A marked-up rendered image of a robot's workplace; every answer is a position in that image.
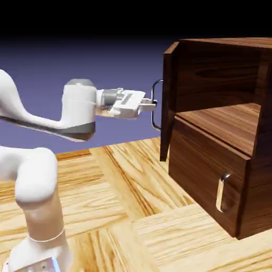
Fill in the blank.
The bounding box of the curved silver door handle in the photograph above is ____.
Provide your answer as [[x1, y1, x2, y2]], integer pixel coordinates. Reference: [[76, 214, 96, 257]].
[[216, 173, 232, 213], [150, 79, 164, 131]]

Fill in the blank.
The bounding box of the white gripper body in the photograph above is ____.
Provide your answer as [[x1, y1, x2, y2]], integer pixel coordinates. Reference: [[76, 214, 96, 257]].
[[106, 89, 147, 120]]

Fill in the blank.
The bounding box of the dark wood cabinet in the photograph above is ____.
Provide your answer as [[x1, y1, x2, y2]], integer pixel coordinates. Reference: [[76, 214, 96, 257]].
[[168, 37, 272, 240]]

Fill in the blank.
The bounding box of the dark wood cabinet door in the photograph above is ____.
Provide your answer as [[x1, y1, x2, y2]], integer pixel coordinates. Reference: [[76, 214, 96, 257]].
[[159, 41, 180, 162], [168, 116, 251, 240]]

